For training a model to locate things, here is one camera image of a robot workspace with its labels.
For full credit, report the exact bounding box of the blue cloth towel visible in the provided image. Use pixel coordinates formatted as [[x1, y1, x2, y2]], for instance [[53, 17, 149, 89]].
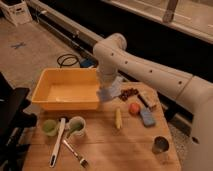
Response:
[[97, 77, 123, 102]]

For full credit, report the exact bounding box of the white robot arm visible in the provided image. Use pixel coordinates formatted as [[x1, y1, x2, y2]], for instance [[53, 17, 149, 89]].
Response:
[[93, 33, 213, 171]]

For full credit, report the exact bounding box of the yellow plastic tray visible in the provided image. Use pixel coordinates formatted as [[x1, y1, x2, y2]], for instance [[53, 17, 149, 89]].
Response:
[[32, 68, 99, 110]]

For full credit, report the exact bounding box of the bunch of dark grapes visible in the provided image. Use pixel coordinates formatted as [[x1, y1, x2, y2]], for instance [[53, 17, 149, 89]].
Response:
[[119, 88, 139, 101]]

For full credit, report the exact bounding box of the blue object on floor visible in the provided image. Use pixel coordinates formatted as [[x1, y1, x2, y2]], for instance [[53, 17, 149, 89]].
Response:
[[80, 59, 94, 68]]

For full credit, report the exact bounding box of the yellow banana toy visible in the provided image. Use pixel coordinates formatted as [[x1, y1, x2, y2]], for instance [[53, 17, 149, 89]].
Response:
[[115, 108, 122, 129]]

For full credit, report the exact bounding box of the orange red apple toy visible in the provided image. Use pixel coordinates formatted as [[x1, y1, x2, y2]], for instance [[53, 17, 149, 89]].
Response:
[[129, 103, 140, 116]]

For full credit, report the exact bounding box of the white mug green inside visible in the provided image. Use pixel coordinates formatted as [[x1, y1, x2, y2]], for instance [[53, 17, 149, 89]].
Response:
[[66, 116, 86, 138]]

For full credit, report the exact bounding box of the blue sponge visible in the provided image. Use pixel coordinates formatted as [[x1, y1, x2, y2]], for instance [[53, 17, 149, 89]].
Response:
[[140, 108, 155, 127]]

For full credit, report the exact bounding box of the green plastic cup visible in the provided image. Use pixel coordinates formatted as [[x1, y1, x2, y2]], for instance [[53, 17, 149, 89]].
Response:
[[42, 119, 58, 137]]

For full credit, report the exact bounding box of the metal cup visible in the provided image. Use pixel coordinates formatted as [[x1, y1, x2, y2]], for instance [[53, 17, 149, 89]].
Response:
[[152, 136, 170, 155]]

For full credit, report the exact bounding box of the black chair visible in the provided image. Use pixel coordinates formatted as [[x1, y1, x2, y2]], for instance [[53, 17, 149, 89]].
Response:
[[0, 72, 37, 171]]

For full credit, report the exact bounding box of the white cardboard box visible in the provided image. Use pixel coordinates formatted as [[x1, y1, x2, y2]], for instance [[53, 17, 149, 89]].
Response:
[[0, 0, 32, 26]]

